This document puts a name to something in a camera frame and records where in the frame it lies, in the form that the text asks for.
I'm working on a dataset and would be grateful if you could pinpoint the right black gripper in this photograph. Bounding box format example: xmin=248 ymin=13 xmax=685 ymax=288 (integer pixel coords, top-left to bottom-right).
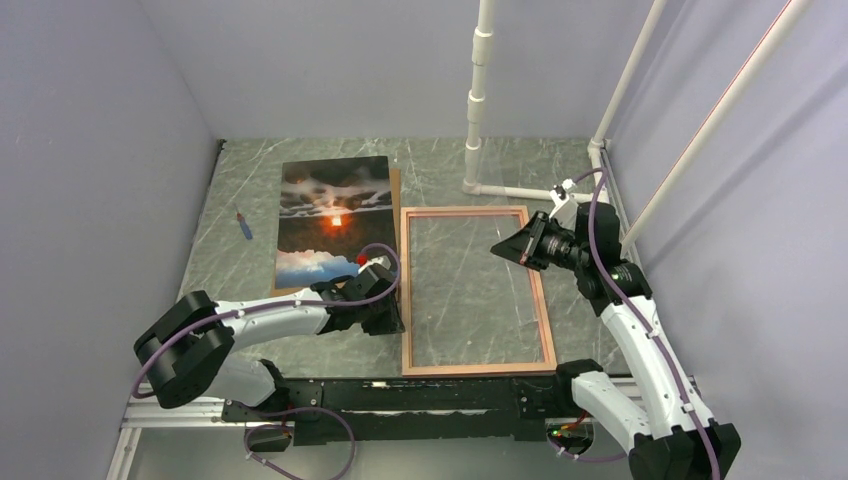
xmin=491 ymin=210 xmax=589 ymax=272

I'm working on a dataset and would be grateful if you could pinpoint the wooden picture frame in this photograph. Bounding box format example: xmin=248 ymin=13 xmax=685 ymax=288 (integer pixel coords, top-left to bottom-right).
xmin=400 ymin=205 xmax=556 ymax=378

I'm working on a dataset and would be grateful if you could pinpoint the clear acrylic sheet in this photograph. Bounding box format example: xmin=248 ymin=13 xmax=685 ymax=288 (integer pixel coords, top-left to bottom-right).
xmin=398 ymin=137 xmax=582 ymax=335

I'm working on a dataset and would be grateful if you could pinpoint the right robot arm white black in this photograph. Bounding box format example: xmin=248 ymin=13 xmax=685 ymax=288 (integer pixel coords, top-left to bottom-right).
xmin=490 ymin=202 xmax=741 ymax=479

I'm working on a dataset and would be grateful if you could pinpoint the sunset landscape photo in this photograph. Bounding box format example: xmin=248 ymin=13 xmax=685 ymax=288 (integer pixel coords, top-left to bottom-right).
xmin=272 ymin=156 xmax=396 ymax=292

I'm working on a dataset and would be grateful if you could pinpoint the white pvc pipe stand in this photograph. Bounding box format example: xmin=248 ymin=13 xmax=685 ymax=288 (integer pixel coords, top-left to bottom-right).
xmin=462 ymin=0 xmax=810 ymax=249

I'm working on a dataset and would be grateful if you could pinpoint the brown backing board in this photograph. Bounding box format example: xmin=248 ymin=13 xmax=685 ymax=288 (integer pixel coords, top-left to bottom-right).
xmin=269 ymin=168 xmax=401 ymax=297

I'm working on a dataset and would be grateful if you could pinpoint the small blue red screwdriver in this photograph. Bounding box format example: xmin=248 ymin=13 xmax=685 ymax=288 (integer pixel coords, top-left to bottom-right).
xmin=236 ymin=211 xmax=253 ymax=240

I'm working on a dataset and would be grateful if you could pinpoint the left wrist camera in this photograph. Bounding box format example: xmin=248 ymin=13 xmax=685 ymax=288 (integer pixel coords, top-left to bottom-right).
xmin=356 ymin=252 xmax=392 ymax=273

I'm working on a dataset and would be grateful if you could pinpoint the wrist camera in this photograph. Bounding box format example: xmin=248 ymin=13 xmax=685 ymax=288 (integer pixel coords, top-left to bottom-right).
xmin=356 ymin=252 xmax=392 ymax=273
xmin=549 ymin=179 xmax=579 ymax=230

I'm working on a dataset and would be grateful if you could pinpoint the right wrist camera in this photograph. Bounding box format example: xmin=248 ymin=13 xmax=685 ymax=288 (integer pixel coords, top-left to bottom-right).
xmin=549 ymin=179 xmax=579 ymax=230

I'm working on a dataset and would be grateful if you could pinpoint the aluminium extrusion rail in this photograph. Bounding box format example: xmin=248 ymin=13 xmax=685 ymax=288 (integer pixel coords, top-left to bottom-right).
xmin=105 ymin=376 xmax=697 ymax=480

